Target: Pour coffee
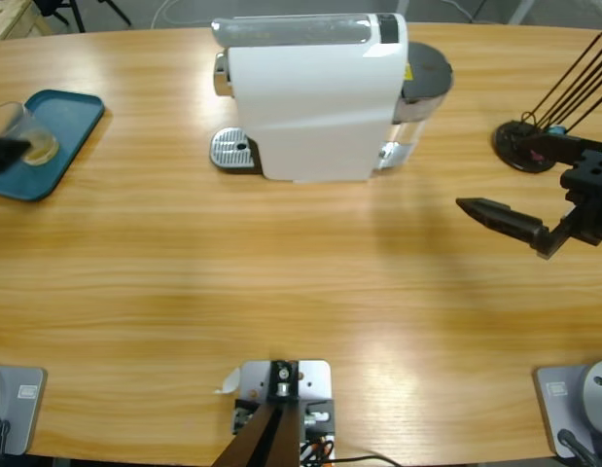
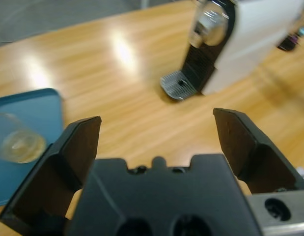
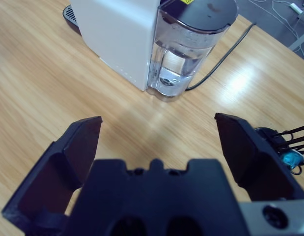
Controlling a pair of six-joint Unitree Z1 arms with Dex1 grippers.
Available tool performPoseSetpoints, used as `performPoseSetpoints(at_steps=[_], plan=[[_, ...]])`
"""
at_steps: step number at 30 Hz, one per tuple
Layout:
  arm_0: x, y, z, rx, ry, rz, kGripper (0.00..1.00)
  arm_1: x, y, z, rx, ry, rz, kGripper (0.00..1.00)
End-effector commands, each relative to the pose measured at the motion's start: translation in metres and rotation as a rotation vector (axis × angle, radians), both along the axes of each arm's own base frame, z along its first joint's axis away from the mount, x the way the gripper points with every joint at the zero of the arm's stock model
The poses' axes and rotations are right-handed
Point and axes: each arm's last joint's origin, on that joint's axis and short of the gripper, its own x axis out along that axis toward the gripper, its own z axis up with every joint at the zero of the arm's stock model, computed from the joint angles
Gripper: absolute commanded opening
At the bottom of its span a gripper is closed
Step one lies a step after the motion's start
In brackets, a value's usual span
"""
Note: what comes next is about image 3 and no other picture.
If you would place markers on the metal drip tray grille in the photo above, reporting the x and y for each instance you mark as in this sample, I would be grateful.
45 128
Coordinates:
69 16

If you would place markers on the white capsule coffee machine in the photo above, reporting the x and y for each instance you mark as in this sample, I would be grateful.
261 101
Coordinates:
117 37

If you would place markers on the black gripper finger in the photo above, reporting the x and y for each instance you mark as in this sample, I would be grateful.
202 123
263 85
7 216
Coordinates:
68 152
242 152

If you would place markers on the clear water tank black lid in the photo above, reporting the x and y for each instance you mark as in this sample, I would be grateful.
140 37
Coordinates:
186 49

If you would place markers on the grey metal frame leg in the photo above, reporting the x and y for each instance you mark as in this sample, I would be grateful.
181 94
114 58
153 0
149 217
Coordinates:
299 39

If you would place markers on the yellow warning sticker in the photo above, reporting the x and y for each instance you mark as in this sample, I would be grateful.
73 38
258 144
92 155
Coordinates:
188 1

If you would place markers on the black capsule holder with rods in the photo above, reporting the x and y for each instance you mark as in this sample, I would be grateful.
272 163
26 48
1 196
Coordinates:
284 140

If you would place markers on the blue coffee capsule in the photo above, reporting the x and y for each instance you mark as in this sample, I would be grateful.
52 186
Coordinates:
293 159

